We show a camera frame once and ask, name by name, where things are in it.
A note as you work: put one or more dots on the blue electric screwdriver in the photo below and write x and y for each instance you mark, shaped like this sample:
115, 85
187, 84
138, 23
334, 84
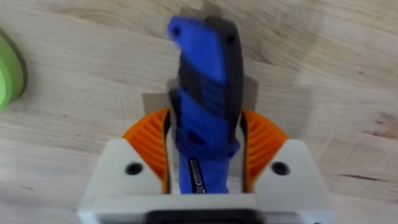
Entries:
206, 109

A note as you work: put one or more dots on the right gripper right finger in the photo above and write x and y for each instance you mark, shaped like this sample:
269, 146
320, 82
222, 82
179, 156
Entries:
280, 161

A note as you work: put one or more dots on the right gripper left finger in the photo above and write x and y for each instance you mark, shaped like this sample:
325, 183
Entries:
136, 161

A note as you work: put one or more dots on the green disc with holes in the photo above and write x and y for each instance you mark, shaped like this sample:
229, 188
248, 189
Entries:
9, 71

